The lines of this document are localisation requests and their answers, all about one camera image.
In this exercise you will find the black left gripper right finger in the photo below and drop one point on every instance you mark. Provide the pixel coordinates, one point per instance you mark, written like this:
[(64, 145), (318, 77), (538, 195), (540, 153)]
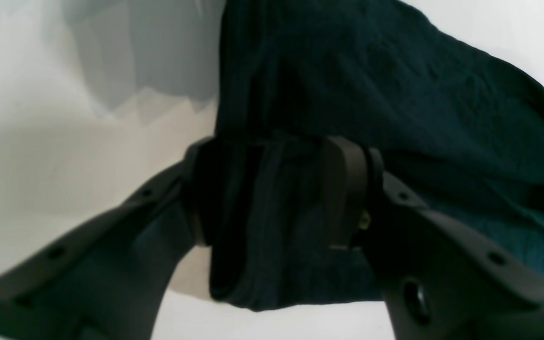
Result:
[(440, 279)]

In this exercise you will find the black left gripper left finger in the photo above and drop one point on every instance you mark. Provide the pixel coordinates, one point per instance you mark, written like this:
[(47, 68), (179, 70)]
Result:
[(105, 280)]

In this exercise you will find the black T-shirt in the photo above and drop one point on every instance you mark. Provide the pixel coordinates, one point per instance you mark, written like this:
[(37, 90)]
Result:
[(463, 129)]

